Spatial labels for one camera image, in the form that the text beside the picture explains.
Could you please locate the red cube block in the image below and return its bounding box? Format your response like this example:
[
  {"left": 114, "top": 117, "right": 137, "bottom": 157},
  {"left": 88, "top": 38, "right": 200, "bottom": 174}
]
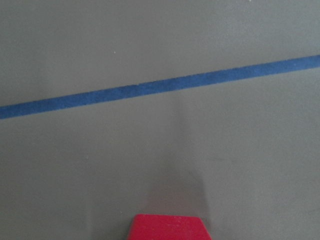
[{"left": 127, "top": 214, "right": 212, "bottom": 240}]

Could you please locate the crossing blue tape line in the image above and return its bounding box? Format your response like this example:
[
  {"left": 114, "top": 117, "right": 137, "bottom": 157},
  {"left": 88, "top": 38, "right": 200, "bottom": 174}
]
[{"left": 0, "top": 55, "right": 320, "bottom": 120}]

